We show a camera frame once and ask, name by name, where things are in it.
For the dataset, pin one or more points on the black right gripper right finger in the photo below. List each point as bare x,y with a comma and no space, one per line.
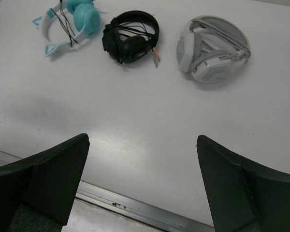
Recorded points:
243,195

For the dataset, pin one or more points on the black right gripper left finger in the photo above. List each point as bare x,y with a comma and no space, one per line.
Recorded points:
21,211

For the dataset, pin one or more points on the teal cat-ear headphones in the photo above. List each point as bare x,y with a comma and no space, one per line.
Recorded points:
78,18

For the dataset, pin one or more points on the black headphones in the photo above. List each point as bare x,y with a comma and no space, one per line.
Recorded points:
130,36

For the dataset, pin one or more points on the white grey gaming headset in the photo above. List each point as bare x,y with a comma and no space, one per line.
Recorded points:
211,49

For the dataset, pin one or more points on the aluminium front rail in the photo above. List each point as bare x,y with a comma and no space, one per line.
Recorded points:
111,200

